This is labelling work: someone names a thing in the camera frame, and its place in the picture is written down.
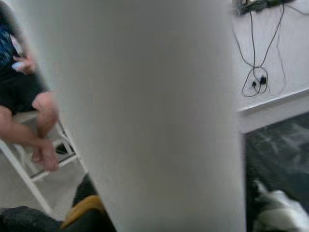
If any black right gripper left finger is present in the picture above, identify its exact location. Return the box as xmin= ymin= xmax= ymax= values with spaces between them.
xmin=61 ymin=173 xmax=116 ymax=232

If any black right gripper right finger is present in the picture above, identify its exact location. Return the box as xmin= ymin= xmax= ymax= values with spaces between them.
xmin=246 ymin=180 xmax=309 ymax=232

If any white plastic table leg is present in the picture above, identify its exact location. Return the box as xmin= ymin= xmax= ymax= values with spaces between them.
xmin=28 ymin=0 xmax=247 ymax=232

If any yellow rubber band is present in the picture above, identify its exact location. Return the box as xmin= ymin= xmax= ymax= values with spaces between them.
xmin=61 ymin=195 xmax=103 ymax=229

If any black power adapter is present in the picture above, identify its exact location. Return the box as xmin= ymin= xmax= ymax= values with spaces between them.
xmin=251 ymin=76 xmax=267 ymax=87

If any seated person in black shorts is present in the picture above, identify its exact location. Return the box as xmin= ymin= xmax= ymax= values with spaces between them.
xmin=0 ymin=4 xmax=61 ymax=173

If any black wall cable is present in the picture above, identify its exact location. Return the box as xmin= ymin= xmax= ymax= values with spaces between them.
xmin=241 ymin=3 xmax=288 ymax=97

